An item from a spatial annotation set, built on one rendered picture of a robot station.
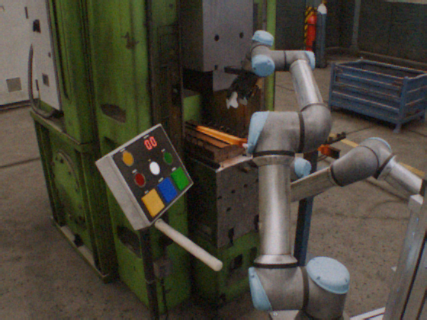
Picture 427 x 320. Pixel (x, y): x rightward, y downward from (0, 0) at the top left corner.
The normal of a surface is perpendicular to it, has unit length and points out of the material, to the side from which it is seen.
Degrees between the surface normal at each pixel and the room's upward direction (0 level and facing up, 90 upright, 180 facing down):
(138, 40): 90
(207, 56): 90
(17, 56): 90
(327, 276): 7
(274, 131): 56
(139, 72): 90
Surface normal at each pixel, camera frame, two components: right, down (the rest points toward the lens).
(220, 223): 0.65, 0.30
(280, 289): -0.03, -0.16
